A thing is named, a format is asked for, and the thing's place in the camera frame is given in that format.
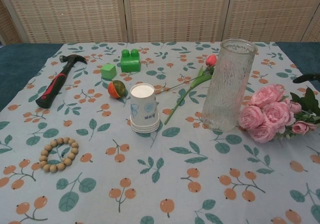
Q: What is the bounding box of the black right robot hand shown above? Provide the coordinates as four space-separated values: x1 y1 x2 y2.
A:
292 72 320 85

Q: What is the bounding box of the pink rose bouquet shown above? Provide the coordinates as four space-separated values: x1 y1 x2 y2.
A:
238 83 320 143

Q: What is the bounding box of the tall textured glass vase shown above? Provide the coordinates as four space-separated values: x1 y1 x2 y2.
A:
201 39 259 132

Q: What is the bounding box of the red artificial rose green stem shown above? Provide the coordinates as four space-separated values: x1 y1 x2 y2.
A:
155 54 218 125

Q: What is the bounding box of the woven folding screen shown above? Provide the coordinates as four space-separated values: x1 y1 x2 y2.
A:
0 0 320 46

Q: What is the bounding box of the floral printed tablecloth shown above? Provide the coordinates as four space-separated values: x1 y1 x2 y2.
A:
0 41 320 224

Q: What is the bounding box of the white paper cup blue print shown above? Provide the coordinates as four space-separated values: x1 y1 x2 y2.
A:
129 83 161 126

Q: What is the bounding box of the green toy building block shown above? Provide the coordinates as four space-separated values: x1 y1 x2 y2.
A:
120 49 142 73

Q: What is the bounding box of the orange green toy ball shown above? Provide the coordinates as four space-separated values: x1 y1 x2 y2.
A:
107 80 127 99

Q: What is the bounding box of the small green cube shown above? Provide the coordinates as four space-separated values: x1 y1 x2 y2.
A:
100 63 118 79

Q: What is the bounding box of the black red claw hammer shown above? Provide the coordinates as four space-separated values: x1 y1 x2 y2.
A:
35 54 88 109

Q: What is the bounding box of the wooden bead bracelet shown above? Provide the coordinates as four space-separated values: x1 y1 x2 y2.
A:
39 137 80 173

